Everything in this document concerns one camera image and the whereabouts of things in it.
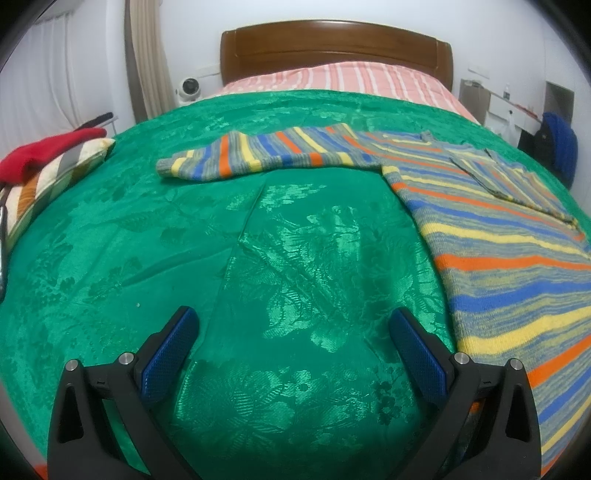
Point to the green patterned blanket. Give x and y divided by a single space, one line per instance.
300 254

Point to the blue jacket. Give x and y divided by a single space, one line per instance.
565 143

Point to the white sheer curtain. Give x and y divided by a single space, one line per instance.
55 69

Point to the pink striped bed sheet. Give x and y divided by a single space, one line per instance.
360 81

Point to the grey board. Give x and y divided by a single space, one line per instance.
475 99

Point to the striped knit sweater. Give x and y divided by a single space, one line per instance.
485 240

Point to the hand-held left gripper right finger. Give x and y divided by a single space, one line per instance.
418 355

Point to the white security camera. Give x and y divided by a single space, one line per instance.
189 87

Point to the beige curtain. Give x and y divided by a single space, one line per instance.
147 60

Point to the brown wooden headboard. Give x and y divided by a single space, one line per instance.
332 46

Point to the white plastic bag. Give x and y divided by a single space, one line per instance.
510 131

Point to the black item on shelf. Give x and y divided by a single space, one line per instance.
99 119

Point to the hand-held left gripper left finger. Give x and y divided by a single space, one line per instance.
168 355

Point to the white desk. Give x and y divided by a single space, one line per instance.
501 113

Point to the striped pillow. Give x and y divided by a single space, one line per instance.
60 170

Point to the red knit cloth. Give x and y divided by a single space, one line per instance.
32 154

